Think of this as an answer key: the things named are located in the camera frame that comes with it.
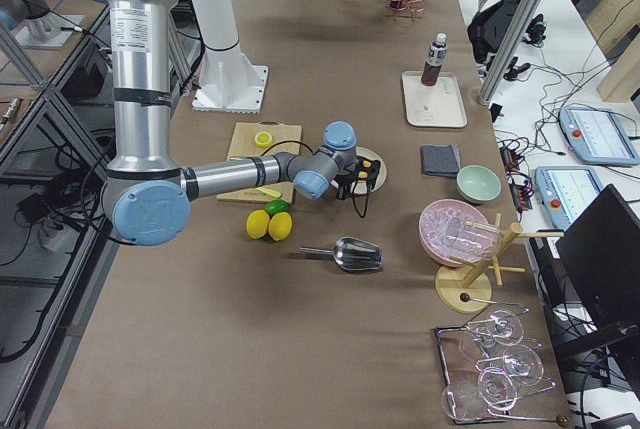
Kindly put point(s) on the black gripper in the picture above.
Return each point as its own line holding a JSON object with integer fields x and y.
{"x": 343, "y": 183}

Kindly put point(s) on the yellow donut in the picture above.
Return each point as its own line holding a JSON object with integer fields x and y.
{"x": 366, "y": 170}

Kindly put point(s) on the white round plate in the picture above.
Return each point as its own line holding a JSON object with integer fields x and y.
{"x": 360, "y": 187}

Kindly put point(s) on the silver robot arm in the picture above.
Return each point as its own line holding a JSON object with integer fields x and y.
{"x": 147, "y": 195}
{"x": 39, "y": 27}

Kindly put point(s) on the cream rectangular tray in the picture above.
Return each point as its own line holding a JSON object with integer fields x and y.
{"x": 437, "y": 106}

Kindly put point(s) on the brown tea bottle on tray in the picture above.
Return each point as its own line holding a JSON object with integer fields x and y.
{"x": 434, "y": 60}

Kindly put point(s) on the mirror tray with glasses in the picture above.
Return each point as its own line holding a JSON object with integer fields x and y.
{"x": 458, "y": 364}

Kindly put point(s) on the grey folded cloth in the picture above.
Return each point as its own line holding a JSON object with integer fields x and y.
{"x": 438, "y": 160}

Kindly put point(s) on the silver metal scoop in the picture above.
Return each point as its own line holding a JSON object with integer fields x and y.
{"x": 350, "y": 254}

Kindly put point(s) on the yellow plastic knife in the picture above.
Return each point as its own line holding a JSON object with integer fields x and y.
{"x": 270, "y": 192}

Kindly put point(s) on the green lime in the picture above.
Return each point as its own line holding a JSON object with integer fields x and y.
{"x": 275, "y": 207}

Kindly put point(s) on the pink ribbed bowl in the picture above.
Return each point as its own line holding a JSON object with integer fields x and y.
{"x": 432, "y": 224}

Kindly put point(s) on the yellow lemon right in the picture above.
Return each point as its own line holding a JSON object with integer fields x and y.
{"x": 280, "y": 226}

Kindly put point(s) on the yellow lemon half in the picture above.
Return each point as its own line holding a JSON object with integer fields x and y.
{"x": 263, "y": 139}

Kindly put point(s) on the green ceramic bowl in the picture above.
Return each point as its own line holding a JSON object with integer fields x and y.
{"x": 478, "y": 184}

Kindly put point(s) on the clear glass mug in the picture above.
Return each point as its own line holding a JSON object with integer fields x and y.
{"x": 470, "y": 236}

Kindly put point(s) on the yellow lemon left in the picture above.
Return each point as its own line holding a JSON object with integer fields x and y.
{"x": 257, "y": 224}

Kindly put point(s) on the wooden cutting board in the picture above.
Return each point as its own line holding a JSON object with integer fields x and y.
{"x": 242, "y": 144}

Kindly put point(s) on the wooden cup tree stand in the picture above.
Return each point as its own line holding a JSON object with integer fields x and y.
{"x": 467, "y": 289}

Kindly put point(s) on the black bag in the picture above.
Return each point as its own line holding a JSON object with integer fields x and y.
{"x": 489, "y": 26}

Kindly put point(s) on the blue teach pendant near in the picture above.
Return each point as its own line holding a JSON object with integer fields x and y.
{"x": 566, "y": 191}

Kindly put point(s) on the blue teach pendant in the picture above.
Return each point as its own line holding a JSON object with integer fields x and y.
{"x": 597, "y": 137}
{"x": 566, "y": 191}

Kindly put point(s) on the clear wine glass upper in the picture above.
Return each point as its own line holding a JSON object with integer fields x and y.
{"x": 499, "y": 327}

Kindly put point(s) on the clear wine glass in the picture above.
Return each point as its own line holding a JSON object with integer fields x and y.
{"x": 499, "y": 327}
{"x": 490, "y": 398}
{"x": 519, "y": 362}

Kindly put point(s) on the blue teach pendant far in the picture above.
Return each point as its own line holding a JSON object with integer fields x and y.
{"x": 597, "y": 137}

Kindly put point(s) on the clear wine glass middle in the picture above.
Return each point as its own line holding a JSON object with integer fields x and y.
{"x": 519, "y": 362}

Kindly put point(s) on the black monitor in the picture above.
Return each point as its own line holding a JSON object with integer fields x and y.
{"x": 600, "y": 254}

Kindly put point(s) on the clear wine glass lower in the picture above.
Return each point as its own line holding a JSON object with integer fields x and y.
{"x": 490, "y": 398}

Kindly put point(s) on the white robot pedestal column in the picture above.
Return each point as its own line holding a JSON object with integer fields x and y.
{"x": 227, "y": 81}

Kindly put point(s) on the aluminium frame post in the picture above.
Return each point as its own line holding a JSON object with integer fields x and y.
{"x": 522, "y": 16}

